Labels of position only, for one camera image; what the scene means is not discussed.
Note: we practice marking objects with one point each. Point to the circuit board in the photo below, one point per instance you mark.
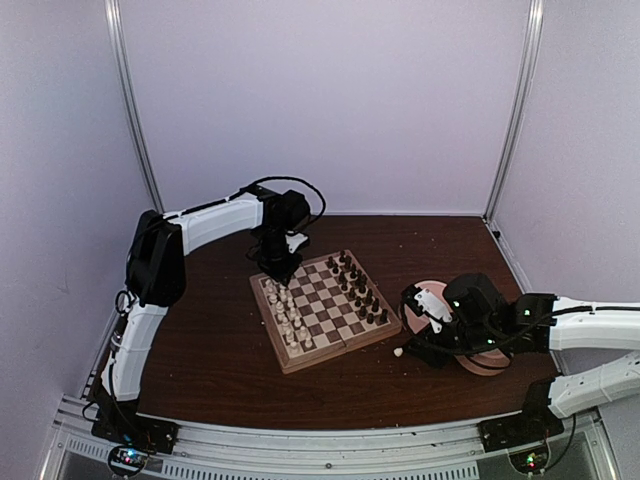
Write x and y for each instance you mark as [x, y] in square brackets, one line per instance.
[126, 461]
[530, 461]

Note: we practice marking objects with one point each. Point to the left aluminium frame post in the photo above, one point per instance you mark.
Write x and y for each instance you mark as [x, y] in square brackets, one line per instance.
[132, 114]

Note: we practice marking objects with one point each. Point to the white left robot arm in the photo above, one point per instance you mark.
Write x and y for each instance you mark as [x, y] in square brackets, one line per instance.
[155, 274]

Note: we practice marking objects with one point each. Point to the left circuit board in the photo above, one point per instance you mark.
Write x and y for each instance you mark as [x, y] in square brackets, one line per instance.
[126, 461]

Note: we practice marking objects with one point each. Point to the right aluminium frame post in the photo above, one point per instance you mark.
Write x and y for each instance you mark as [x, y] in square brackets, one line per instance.
[527, 68]

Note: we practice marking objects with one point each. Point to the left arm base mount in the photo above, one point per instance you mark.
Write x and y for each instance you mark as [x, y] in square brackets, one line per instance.
[144, 434]

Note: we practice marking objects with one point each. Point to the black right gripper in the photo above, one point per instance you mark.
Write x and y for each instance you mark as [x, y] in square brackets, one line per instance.
[433, 356]

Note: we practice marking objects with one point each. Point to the dark chess pieces row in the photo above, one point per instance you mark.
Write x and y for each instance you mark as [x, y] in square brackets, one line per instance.
[352, 301]

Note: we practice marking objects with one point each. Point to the right circuit board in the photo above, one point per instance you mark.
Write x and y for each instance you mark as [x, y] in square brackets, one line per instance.
[530, 461]

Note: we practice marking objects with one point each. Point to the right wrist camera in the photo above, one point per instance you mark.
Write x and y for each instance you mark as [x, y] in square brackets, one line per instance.
[425, 308]

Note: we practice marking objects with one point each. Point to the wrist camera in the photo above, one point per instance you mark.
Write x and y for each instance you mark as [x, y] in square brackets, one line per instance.
[425, 308]
[296, 242]

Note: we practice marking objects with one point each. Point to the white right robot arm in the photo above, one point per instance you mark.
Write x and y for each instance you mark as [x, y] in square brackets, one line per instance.
[594, 344]

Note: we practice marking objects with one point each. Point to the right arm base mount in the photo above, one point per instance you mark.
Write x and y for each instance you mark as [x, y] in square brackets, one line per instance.
[520, 430]

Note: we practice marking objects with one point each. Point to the aluminium front rail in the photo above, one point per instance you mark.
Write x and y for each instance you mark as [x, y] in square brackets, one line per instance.
[441, 451]

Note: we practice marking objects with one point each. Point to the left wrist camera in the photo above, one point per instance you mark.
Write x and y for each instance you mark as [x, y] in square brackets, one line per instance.
[296, 242]

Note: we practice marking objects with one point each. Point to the wooden chess board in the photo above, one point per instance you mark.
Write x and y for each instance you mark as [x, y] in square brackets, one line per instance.
[307, 288]

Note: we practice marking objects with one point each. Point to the white chess queen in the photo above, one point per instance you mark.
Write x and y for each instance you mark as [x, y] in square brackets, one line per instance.
[273, 299]

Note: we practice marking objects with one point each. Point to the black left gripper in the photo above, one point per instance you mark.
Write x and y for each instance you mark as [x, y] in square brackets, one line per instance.
[279, 273]

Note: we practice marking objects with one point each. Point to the pink double pet bowl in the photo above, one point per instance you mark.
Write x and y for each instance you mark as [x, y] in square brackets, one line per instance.
[470, 345]

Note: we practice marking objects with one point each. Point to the aluminium frame post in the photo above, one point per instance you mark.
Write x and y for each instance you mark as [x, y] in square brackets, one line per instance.
[132, 114]
[527, 68]

